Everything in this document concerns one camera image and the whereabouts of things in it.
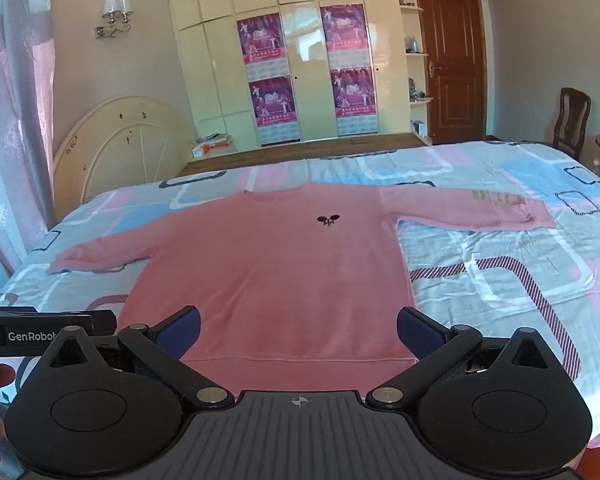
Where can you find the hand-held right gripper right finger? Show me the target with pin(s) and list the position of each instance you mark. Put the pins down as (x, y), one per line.
(419, 334)

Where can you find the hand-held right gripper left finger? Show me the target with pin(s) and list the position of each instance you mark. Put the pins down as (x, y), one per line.
(180, 334)

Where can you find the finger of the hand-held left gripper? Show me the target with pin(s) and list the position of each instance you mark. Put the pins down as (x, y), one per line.
(80, 323)

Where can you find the pink sweater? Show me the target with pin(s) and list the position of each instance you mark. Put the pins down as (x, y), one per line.
(280, 270)

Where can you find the patterned bed sheet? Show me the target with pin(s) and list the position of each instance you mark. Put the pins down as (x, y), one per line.
(490, 280)

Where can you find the cream round headboard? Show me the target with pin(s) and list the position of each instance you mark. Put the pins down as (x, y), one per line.
(120, 155)

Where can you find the white orange box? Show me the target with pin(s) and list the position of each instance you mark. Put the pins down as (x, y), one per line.
(212, 147)

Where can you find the pink sheer curtain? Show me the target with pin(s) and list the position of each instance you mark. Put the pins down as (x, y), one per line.
(15, 125)

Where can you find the pink calendar poster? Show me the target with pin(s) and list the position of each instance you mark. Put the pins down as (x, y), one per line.
(275, 110)
(260, 40)
(354, 100)
(344, 30)

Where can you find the dark wooden chair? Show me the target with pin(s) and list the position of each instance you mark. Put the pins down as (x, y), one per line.
(572, 120)

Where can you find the brown wooden door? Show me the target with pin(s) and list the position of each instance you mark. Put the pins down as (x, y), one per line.
(452, 60)

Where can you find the cream corner shelf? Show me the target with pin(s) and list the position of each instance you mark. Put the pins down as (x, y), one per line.
(416, 55)

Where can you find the cream wardrobe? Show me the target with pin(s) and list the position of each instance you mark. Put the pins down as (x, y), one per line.
(305, 50)

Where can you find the wooden bed frame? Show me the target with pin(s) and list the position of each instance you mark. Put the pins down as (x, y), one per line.
(320, 150)

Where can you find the wall lamp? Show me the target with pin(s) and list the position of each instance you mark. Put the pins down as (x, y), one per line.
(116, 12)

